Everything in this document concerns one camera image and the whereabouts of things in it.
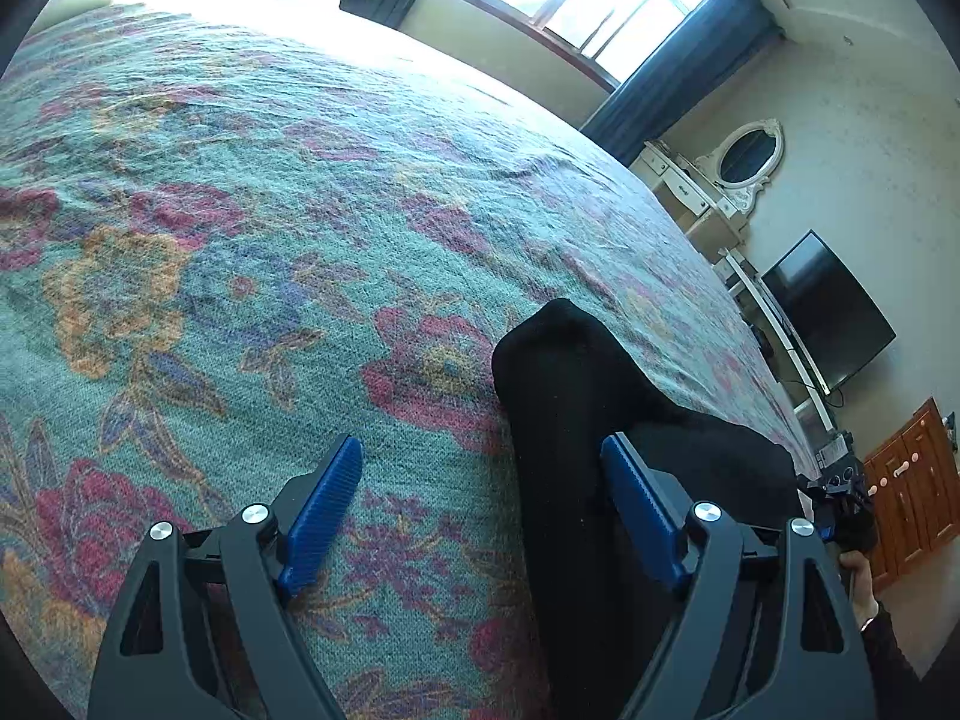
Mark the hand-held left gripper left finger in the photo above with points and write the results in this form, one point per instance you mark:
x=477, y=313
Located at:
x=322, y=517

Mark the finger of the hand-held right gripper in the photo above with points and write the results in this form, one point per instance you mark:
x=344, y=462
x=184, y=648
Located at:
x=825, y=521

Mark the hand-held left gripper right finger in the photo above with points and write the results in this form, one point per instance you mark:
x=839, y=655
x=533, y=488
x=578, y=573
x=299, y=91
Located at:
x=641, y=510

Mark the black pants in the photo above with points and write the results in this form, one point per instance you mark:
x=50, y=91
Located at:
x=570, y=405

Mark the person's right hand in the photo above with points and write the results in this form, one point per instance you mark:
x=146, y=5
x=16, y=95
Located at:
x=859, y=585

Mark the brown wooden cabinet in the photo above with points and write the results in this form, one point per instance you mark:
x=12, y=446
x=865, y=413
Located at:
x=915, y=487

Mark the white television stand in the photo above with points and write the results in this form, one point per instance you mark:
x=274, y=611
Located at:
x=780, y=337

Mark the black flat television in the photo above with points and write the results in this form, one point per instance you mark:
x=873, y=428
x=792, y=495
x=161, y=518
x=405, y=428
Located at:
x=832, y=315

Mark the floral bedspread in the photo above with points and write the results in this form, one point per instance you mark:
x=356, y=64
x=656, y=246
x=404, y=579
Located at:
x=262, y=240

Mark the white dressing table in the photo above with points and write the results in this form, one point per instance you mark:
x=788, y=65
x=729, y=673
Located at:
x=679, y=184

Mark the oval white-framed mirror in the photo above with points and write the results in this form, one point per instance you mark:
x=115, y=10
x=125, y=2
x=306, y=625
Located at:
x=746, y=157

